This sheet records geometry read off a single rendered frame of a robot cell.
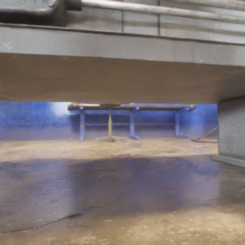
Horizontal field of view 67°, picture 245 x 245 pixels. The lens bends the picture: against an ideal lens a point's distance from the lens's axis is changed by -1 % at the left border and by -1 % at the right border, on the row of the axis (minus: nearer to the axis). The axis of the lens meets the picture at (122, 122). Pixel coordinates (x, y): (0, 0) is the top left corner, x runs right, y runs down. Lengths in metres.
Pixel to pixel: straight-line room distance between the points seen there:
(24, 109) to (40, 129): 0.49
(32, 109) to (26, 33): 3.53
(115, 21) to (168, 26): 0.19
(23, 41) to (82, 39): 0.13
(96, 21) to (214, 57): 0.40
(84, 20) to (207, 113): 4.22
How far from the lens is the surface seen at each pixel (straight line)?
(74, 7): 0.65
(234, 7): 0.85
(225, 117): 1.36
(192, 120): 4.49
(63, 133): 3.88
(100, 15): 0.73
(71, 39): 0.50
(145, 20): 0.76
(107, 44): 0.50
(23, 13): 0.56
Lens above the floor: 0.23
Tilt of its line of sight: 2 degrees up
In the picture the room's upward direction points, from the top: 1 degrees counter-clockwise
